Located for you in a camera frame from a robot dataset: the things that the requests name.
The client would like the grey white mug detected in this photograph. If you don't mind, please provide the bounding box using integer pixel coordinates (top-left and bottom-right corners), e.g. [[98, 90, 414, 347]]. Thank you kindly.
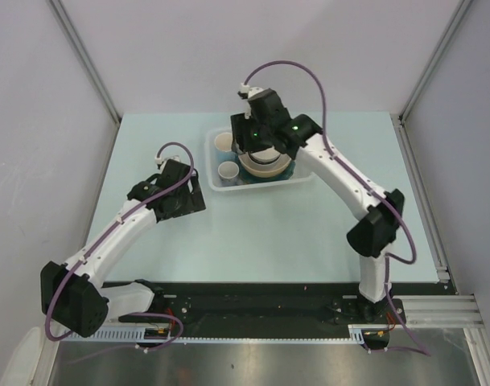
[[217, 161, 240, 187]]

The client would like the small white bowl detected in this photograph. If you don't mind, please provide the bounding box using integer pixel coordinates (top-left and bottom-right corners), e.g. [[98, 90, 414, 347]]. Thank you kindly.
[[249, 147, 281, 160]]

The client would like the large cream bowl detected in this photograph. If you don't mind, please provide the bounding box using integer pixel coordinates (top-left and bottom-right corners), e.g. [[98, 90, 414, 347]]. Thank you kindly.
[[237, 153, 292, 178]]

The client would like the teal glass plate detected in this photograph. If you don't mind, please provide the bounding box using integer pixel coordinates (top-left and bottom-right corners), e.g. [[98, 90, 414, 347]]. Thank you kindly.
[[239, 161, 295, 184]]

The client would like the floral patterned bowl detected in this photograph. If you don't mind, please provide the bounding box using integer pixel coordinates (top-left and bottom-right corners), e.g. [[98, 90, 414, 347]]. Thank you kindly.
[[249, 154, 280, 166]]

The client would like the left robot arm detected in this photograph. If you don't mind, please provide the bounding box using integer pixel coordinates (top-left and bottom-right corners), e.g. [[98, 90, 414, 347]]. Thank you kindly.
[[40, 158, 206, 340]]

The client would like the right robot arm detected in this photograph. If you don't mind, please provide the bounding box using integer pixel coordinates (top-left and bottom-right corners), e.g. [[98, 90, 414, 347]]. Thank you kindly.
[[230, 113, 405, 322]]

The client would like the white plastic bin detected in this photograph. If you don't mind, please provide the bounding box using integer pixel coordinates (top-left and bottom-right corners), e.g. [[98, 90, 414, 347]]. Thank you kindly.
[[204, 128, 315, 192]]

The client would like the light blue mug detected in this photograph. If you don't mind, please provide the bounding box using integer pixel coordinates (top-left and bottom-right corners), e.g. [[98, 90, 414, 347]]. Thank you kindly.
[[213, 132, 235, 163]]

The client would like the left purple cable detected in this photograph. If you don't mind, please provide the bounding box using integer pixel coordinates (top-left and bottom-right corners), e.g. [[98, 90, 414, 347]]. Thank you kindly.
[[45, 142, 196, 343]]

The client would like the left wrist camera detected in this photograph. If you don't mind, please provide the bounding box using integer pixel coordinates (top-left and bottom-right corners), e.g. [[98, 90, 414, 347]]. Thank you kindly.
[[154, 155, 181, 167]]

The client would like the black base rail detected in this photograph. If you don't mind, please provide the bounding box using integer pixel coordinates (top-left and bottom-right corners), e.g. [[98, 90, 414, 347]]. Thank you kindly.
[[67, 281, 406, 341]]

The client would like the right aluminium frame post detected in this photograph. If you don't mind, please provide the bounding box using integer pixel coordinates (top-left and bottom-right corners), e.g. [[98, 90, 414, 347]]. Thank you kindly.
[[399, 0, 477, 121]]

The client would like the aluminium frame post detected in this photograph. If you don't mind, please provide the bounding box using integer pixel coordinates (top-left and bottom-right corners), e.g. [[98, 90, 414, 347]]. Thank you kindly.
[[46, 0, 122, 125], [399, 0, 477, 121]]

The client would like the left aluminium frame post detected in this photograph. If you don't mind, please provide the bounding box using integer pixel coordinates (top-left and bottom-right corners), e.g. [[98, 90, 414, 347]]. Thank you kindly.
[[46, 0, 122, 125]]

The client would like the white cable duct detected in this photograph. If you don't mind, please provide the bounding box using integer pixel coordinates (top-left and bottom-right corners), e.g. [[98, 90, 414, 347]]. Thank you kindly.
[[95, 323, 394, 346]]

